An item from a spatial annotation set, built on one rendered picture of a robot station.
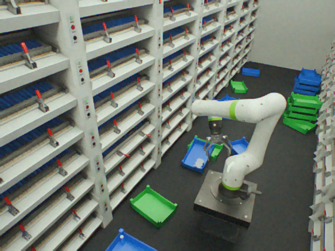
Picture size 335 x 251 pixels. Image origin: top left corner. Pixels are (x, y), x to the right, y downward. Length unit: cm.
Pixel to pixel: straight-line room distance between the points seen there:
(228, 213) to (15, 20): 136
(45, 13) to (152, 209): 145
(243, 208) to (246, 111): 62
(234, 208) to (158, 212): 62
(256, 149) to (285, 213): 75
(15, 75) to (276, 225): 185
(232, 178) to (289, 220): 74
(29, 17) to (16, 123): 39
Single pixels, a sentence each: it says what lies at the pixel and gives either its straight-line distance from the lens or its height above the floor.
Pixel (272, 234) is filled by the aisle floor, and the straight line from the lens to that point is 199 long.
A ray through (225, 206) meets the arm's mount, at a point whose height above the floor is 35.
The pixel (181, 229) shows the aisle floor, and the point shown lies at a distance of 186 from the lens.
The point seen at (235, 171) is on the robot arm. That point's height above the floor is 57.
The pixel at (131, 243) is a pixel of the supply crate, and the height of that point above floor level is 32.
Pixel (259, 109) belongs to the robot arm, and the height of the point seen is 98.
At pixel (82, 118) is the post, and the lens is 127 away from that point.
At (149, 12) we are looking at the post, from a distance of 167.
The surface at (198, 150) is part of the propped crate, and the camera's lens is 237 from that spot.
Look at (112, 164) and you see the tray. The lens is 163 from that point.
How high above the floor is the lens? 155
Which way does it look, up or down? 34 degrees down
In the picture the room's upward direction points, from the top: 2 degrees clockwise
